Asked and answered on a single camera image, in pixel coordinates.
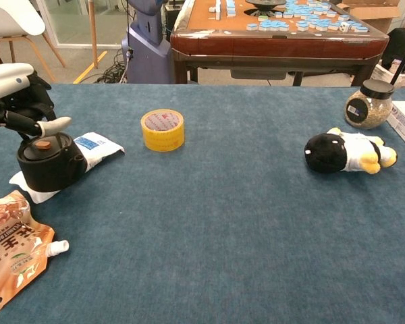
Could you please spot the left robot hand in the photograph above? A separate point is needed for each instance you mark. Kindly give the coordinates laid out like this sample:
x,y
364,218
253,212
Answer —
x,y
6,81

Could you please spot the small black teapot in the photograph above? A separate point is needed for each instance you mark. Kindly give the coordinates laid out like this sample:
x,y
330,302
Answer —
x,y
50,168

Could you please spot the white wooden leg chair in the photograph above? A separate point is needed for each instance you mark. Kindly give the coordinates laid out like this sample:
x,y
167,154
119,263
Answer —
x,y
10,17

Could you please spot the wooden pole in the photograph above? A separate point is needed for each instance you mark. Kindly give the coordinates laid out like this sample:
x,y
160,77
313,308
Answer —
x,y
94,33

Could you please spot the white pouch blue label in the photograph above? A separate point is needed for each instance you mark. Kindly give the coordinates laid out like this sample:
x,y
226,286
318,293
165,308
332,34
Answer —
x,y
103,148

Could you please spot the yellow tape roll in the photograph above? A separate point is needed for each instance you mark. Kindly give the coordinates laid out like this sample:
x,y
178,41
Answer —
x,y
162,141

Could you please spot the orange spouted drink pouch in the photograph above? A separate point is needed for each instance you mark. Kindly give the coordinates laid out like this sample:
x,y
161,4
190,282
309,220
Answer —
x,y
13,256

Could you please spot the blue mahjong tile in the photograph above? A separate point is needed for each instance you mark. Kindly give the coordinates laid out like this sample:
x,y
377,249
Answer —
x,y
252,27
361,28

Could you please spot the blue felt table cover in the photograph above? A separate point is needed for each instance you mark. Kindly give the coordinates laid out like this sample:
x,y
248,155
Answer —
x,y
222,236

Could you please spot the brown mahjong table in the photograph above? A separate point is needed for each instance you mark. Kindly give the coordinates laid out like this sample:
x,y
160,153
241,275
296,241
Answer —
x,y
273,47

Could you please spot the black mahjong table dome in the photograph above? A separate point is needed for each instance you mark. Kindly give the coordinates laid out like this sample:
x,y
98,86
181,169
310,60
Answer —
x,y
265,5

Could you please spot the black white penguin plush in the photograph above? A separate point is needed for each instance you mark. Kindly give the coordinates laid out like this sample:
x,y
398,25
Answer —
x,y
327,152

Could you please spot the white faced mahjong tile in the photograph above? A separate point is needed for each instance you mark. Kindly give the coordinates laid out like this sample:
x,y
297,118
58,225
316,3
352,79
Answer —
x,y
345,27

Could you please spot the glass jar black lid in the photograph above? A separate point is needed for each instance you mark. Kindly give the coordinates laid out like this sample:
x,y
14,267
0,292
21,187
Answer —
x,y
374,111

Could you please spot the brown cardboard box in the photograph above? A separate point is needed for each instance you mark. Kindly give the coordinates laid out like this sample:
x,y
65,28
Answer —
x,y
374,13

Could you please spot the white cardboard box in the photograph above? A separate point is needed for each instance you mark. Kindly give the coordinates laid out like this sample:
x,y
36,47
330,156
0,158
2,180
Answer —
x,y
381,72

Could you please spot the black tripod stand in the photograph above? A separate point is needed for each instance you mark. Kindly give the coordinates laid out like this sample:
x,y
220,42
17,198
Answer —
x,y
399,72

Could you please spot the black bag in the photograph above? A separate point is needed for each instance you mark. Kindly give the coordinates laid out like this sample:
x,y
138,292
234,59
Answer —
x,y
400,44

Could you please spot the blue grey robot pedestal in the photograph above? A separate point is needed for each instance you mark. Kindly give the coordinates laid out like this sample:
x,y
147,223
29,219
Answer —
x,y
145,57

